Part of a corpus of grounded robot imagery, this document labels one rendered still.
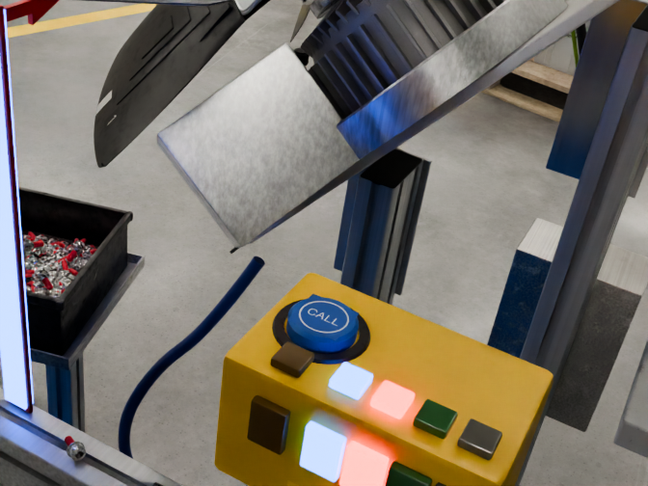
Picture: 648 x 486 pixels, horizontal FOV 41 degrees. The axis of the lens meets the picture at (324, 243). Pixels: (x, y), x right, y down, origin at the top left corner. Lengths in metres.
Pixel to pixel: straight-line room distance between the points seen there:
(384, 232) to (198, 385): 1.08
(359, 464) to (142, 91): 0.61
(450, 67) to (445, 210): 2.03
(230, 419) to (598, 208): 0.53
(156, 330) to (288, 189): 1.37
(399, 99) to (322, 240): 1.76
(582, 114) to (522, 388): 0.52
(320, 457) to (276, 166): 0.41
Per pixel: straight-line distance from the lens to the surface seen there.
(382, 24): 0.80
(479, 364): 0.50
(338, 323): 0.49
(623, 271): 1.08
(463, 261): 2.56
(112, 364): 2.07
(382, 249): 1.02
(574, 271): 0.96
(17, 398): 0.74
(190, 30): 0.96
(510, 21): 0.80
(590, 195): 0.91
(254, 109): 0.83
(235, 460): 0.52
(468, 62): 0.78
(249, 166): 0.82
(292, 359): 0.47
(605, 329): 1.08
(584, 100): 0.97
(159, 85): 0.96
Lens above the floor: 1.38
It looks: 33 degrees down
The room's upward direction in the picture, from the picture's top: 9 degrees clockwise
